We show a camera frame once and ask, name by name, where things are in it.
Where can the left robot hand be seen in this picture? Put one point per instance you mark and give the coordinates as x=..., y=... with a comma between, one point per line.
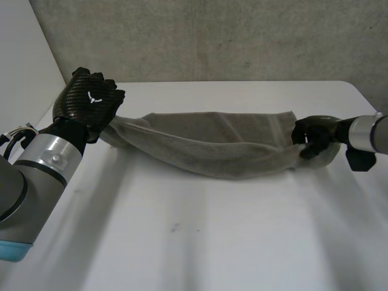
x=82, y=97

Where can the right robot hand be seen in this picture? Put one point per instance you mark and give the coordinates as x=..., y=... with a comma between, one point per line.
x=318, y=133

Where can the grey towel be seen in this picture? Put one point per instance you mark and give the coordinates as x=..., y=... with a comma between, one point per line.
x=212, y=145

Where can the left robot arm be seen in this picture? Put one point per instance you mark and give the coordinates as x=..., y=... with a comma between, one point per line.
x=30, y=182

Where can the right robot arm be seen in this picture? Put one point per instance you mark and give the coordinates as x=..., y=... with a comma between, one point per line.
x=368, y=131

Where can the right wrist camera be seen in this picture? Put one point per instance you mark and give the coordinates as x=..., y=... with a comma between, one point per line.
x=360, y=159

